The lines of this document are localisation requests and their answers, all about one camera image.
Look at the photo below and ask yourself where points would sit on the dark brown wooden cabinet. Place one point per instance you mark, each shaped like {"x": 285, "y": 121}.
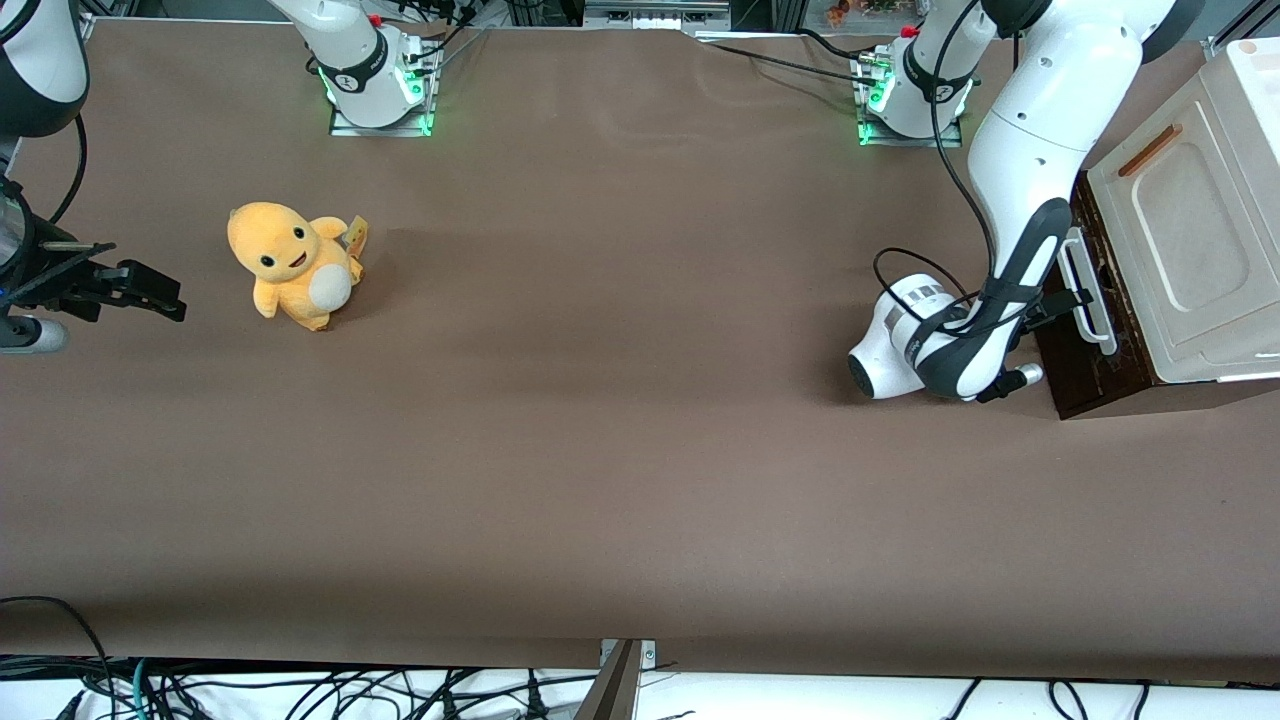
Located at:
{"x": 1130, "y": 330}

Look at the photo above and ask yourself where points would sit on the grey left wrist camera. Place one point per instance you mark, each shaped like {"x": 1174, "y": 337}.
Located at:
{"x": 1020, "y": 380}

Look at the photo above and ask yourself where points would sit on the yellow plush toy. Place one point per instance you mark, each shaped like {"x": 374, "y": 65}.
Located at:
{"x": 290, "y": 260}

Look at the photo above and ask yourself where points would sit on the cream plastic oven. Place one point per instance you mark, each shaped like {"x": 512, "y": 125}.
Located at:
{"x": 1190, "y": 220}

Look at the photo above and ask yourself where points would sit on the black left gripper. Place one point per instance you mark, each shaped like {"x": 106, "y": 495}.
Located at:
{"x": 1052, "y": 303}

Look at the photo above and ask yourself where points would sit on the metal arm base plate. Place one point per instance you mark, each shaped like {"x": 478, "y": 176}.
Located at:
{"x": 380, "y": 131}
{"x": 910, "y": 142}

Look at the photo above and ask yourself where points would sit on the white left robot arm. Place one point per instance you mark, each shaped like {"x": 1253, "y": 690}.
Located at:
{"x": 1030, "y": 130}

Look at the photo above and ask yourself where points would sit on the silver metal bracket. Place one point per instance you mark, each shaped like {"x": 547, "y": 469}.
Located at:
{"x": 648, "y": 652}

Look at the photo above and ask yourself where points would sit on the orange background item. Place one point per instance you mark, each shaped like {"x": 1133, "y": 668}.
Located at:
{"x": 840, "y": 12}

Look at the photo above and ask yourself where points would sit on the white board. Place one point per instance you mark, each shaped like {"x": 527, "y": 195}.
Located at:
{"x": 800, "y": 700}

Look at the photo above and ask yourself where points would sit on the aluminium frame profile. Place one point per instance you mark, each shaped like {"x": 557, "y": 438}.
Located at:
{"x": 1240, "y": 25}

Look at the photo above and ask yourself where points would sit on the brown table cover sheet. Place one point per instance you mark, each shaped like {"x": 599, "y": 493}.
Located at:
{"x": 620, "y": 350}

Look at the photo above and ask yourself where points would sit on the grey equipment box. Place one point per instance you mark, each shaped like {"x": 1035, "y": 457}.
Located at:
{"x": 655, "y": 12}

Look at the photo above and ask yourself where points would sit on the wooden drawer with brown front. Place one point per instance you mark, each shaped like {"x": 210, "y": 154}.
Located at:
{"x": 1070, "y": 375}

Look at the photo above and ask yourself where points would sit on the grey metal post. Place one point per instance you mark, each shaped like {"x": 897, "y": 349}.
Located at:
{"x": 610, "y": 695}

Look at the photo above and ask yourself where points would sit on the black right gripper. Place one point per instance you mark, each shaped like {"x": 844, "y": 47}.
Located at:
{"x": 62, "y": 277}

